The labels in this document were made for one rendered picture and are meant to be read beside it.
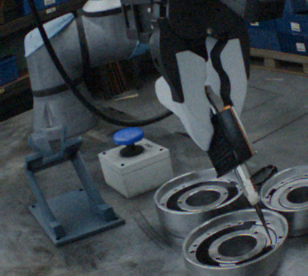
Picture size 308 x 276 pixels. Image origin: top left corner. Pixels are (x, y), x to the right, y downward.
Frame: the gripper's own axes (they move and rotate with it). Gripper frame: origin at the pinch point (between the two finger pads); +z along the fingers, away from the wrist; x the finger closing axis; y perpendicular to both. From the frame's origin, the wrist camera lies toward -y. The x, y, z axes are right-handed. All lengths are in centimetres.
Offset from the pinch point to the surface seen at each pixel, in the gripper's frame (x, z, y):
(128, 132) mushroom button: -1.6, 5.7, 22.5
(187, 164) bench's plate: -9.0, 13.2, 22.5
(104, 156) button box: 1.5, 8.7, 25.1
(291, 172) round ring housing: -11.1, 9.6, 1.6
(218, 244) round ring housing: 3.0, 10.1, -2.1
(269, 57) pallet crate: -263, 81, 273
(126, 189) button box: 1.7, 11.8, 19.9
